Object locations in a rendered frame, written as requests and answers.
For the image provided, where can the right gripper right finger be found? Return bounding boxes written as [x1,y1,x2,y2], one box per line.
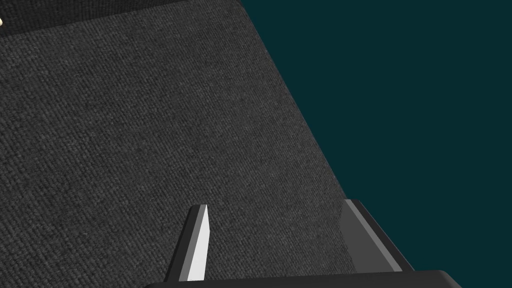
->
[338,198,415,275]

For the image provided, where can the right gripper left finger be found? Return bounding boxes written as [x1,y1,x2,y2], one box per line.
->
[164,203,211,283]

